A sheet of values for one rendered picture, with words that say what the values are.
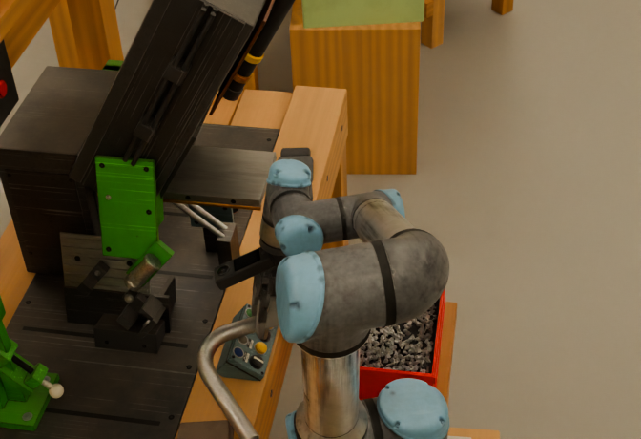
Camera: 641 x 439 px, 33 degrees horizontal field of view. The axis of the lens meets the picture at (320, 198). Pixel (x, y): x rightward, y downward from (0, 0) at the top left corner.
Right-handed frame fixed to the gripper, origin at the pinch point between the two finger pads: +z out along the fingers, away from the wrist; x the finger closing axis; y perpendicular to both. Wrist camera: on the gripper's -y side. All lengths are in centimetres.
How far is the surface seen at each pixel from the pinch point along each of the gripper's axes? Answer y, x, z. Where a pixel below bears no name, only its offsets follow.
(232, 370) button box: -3.9, -3.6, 8.8
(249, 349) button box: -0.5, -0.6, 6.1
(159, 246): -18.2, 12.5, -8.5
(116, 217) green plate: -26.5, 16.4, -12.4
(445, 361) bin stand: 41.6, 2.0, 11.4
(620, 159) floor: 163, 160, 53
